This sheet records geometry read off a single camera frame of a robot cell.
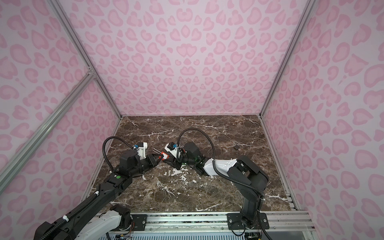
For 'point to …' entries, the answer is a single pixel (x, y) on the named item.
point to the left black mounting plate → (140, 221)
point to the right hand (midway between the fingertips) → (166, 156)
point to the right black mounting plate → (234, 222)
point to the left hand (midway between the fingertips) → (163, 154)
